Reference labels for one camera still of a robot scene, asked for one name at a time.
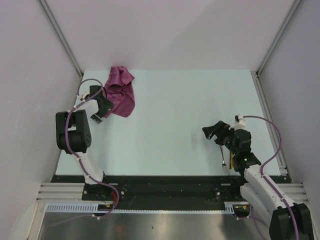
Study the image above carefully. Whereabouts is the silver metal fork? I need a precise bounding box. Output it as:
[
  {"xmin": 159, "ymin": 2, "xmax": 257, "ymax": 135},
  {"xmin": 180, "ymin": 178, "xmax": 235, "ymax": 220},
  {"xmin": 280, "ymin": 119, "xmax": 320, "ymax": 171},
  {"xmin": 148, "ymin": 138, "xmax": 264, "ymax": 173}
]
[{"xmin": 219, "ymin": 145, "xmax": 227, "ymax": 170}]

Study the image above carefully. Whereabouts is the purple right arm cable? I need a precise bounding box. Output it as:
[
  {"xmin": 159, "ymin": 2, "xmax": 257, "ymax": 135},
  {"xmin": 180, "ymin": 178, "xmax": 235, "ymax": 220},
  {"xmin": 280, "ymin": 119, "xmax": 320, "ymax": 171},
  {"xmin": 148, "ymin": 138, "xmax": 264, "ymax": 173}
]
[{"xmin": 239, "ymin": 115, "xmax": 301, "ymax": 240}]

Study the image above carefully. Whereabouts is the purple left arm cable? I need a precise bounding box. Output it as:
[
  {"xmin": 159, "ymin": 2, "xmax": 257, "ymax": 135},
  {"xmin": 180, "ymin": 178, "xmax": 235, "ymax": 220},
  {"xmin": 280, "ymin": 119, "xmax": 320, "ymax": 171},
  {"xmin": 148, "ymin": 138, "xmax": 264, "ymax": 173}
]
[{"xmin": 47, "ymin": 78, "xmax": 122, "ymax": 227}]

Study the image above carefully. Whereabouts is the white slotted cable duct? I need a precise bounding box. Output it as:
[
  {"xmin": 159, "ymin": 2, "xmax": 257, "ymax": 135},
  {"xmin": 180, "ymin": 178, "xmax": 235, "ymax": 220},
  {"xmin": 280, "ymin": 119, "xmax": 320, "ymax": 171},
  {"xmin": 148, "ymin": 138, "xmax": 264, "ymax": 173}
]
[{"xmin": 46, "ymin": 203, "xmax": 235, "ymax": 215}]

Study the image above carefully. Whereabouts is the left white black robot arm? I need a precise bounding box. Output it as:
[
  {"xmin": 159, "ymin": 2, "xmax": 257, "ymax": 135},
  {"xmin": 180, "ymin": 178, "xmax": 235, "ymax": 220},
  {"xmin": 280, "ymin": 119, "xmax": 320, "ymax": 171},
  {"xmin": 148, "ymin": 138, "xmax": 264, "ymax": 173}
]
[{"xmin": 55, "ymin": 85, "xmax": 114, "ymax": 200}]

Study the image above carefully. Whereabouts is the magenta satin napkin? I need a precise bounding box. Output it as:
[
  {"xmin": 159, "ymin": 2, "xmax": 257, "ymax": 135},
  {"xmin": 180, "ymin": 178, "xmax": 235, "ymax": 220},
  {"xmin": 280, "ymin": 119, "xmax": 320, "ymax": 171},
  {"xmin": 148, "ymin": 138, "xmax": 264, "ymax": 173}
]
[{"xmin": 104, "ymin": 66, "xmax": 135, "ymax": 118}]

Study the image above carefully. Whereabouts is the right aluminium frame post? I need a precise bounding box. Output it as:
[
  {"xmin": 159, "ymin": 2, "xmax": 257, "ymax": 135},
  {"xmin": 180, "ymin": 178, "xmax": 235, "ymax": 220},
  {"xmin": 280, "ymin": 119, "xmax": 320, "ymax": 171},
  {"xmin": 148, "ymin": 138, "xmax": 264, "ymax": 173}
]
[{"xmin": 255, "ymin": 0, "xmax": 304, "ymax": 77}]

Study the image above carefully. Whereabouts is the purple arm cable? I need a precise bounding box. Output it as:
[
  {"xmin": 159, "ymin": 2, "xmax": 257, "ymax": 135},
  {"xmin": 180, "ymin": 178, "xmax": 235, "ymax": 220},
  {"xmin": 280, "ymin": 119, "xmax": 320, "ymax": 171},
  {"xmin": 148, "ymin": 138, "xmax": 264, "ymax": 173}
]
[
  {"xmin": 239, "ymin": 115, "xmax": 301, "ymax": 240},
  {"xmin": 47, "ymin": 78, "xmax": 122, "ymax": 227}
]

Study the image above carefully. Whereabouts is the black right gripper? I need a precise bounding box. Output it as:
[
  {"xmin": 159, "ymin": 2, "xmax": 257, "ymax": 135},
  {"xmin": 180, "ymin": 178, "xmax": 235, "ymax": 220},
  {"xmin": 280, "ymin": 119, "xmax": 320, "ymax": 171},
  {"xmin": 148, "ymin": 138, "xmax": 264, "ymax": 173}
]
[{"xmin": 202, "ymin": 120, "xmax": 238, "ymax": 156}]

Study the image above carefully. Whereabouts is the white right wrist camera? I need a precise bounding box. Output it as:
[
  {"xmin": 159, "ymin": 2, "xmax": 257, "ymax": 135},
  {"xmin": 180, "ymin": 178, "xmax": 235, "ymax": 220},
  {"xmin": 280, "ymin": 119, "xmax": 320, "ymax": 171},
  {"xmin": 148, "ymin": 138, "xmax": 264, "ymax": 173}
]
[{"xmin": 229, "ymin": 114, "xmax": 247, "ymax": 131}]

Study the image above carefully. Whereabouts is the gold butter knife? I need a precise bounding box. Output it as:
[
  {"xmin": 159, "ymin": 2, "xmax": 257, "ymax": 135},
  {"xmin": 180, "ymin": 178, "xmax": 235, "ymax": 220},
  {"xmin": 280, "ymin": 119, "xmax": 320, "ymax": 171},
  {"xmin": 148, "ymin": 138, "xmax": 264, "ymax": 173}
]
[{"xmin": 229, "ymin": 151, "xmax": 234, "ymax": 170}]

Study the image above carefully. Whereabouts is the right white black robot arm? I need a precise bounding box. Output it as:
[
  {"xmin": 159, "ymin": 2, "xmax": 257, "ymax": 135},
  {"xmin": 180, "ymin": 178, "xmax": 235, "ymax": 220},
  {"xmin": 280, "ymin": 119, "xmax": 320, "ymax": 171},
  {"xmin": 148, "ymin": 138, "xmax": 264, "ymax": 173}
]
[{"xmin": 202, "ymin": 118, "xmax": 315, "ymax": 240}]

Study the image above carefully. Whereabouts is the aluminium front rail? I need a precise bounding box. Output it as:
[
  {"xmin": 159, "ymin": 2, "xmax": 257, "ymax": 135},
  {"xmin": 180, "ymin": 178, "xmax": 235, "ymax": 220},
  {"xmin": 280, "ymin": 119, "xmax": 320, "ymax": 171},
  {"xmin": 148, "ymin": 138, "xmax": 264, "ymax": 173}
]
[{"xmin": 36, "ymin": 182, "xmax": 309, "ymax": 203}]

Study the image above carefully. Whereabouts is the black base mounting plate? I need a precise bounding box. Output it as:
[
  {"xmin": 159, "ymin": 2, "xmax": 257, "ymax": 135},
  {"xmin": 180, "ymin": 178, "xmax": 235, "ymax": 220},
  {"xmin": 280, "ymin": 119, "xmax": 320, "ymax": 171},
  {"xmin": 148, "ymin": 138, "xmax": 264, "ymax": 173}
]
[{"xmin": 51, "ymin": 174, "xmax": 292, "ymax": 212}]

